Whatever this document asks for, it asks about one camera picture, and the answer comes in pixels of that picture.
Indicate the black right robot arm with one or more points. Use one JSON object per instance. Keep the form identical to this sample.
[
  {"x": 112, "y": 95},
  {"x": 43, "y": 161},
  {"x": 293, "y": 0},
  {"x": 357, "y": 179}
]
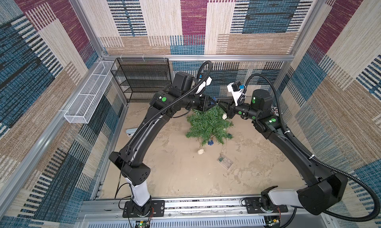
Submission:
[{"x": 324, "y": 187}]

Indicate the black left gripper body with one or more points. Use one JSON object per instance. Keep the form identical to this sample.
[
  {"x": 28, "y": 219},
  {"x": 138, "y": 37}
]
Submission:
[{"x": 203, "y": 103}]

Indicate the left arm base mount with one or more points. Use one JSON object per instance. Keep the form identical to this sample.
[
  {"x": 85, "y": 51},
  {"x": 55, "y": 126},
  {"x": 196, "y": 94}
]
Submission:
[{"x": 151, "y": 208}]

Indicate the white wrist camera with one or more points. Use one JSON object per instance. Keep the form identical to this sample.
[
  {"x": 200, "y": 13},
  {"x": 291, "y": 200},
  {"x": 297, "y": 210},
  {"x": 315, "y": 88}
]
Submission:
[
  {"x": 203, "y": 86},
  {"x": 238, "y": 90}
]

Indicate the clear cup of pens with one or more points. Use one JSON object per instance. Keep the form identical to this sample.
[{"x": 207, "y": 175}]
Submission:
[{"x": 274, "y": 111}]

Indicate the white wire wall basket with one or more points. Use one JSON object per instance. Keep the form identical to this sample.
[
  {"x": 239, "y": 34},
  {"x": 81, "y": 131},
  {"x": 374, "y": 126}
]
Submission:
[{"x": 87, "y": 100}]

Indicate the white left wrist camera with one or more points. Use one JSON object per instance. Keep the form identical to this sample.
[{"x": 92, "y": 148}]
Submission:
[{"x": 203, "y": 86}]

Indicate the small green christmas tree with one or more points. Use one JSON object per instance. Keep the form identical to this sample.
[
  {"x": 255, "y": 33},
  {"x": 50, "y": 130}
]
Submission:
[{"x": 209, "y": 125}]

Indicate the black mesh shelf rack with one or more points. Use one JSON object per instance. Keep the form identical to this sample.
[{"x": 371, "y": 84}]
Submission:
[{"x": 140, "y": 78}]

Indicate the clear battery box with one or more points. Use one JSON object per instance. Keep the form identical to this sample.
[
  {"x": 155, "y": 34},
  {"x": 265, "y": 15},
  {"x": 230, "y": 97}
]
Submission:
[{"x": 225, "y": 161}]

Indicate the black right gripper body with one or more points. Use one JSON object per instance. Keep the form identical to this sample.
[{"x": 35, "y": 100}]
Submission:
[{"x": 229, "y": 107}]

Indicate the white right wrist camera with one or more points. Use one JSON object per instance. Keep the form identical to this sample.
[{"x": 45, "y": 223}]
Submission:
[{"x": 238, "y": 90}]

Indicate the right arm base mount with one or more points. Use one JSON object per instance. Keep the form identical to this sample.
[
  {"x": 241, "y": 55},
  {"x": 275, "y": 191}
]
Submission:
[{"x": 261, "y": 205}]

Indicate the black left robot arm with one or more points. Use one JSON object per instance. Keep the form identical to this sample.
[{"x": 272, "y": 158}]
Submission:
[{"x": 186, "y": 92}]

